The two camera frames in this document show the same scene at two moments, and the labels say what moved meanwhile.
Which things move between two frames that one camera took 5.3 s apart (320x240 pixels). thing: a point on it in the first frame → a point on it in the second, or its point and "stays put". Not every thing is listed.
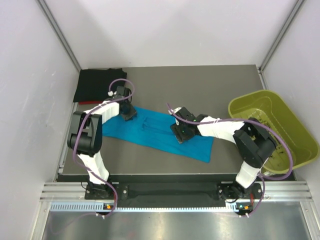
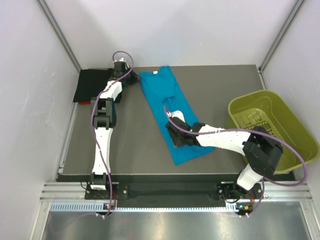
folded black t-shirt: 91,85 stays put
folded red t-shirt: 90,102 stays put
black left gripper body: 130,112 → 131,78
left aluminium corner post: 59,33 stays put
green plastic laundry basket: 270,108 stays put
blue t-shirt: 154,127 → 163,93
